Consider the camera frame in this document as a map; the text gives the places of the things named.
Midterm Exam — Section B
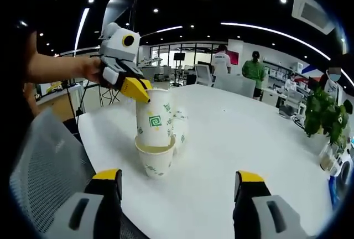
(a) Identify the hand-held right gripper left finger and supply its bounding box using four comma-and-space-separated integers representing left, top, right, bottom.
40, 168, 123, 239

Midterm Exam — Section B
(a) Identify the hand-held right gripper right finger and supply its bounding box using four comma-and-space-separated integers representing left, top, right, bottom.
233, 170, 309, 239

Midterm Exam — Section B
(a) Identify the printed paper cup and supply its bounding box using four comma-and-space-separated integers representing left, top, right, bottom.
171, 107, 189, 157
134, 135, 177, 179
135, 88, 174, 148

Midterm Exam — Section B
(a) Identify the person's left hand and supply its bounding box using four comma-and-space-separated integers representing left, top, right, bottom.
82, 56, 105, 84

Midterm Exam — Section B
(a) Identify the grey mesh office chair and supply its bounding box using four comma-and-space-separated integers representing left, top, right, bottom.
9, 107, 152, 239

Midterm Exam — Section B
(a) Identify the white office chair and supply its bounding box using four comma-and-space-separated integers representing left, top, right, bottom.
194, 64, 214, 86
284, 89, 304, 110

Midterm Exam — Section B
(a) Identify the blue packet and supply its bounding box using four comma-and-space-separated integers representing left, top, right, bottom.
328, 175, 341, 209

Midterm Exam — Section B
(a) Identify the white table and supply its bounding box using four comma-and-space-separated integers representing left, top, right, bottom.
77, 84, 337, 237

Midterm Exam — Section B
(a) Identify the glass jar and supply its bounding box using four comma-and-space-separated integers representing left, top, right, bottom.
317, 142, 340, 172

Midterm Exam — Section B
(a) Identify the grey curved object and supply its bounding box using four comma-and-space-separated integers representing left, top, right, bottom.
336, 155, 354, 195

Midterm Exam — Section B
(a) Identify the pink monitor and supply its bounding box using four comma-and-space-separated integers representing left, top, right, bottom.
226, 50, 240, 65

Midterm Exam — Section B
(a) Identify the light grey chair back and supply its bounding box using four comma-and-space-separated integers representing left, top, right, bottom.
214, 74, 257, 98

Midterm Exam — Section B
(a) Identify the dark grey pouch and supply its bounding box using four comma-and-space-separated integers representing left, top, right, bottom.
278, 105, 294, 118

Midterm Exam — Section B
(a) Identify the potted green plant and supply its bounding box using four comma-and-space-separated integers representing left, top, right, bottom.
303, 86, 352, 146

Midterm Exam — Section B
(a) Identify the ceiling air conditioner vent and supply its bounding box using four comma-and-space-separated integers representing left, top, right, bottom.
291, 0, 337, 35

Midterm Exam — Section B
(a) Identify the wall shelf with boxes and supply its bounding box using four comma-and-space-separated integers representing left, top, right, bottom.
262, 60, 308, 85

